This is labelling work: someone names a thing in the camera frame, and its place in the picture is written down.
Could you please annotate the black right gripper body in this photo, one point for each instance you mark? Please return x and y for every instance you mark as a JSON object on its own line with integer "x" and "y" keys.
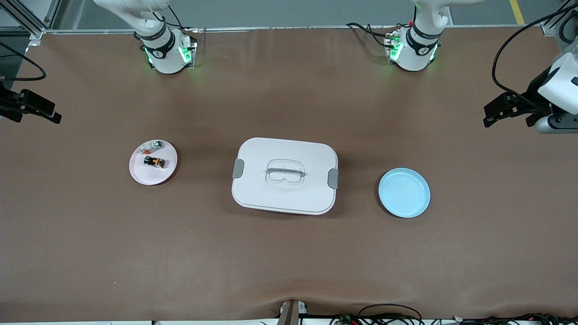
{"x": 6, "y": 103}

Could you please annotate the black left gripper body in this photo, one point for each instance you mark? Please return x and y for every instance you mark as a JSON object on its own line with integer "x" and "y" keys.
{"x": 534, "y": 90}

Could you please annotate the orange black push-button switch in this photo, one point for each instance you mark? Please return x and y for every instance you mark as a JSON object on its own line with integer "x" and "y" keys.
{"x": 156, "y": 162}

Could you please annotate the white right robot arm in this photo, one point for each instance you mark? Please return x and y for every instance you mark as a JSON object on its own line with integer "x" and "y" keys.
{"x": 167, "y": 58}

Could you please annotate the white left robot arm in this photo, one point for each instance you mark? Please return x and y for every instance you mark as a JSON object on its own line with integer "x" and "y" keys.
{"x": 417, "y": 56}

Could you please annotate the grey box latch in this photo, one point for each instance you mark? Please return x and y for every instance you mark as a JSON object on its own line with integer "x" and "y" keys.
{"x": 238, "y": 168}
{"x": 333, "y": 178}

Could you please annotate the white lidded storage box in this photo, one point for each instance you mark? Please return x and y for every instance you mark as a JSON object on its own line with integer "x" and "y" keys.
{"x": 271, "y": 198}

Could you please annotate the small white green item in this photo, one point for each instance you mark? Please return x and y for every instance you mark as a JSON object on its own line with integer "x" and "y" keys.
{"x": 157, "y": 145}

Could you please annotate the pink round plate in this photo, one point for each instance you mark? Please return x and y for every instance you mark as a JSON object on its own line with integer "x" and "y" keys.
{"x": 149, "y": 176}

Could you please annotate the light blue round plate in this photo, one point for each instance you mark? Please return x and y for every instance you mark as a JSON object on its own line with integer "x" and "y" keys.
{"x": 404, "y": 194}

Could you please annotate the aluminium frame profile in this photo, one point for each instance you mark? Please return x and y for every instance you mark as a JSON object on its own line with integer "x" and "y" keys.
{"x": 27, "y": 20}
{"x": 548, "y": 28}

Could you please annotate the metal camera mounting post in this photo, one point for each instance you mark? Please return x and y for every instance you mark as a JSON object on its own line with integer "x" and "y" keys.
{"x": 289, "y": 316}

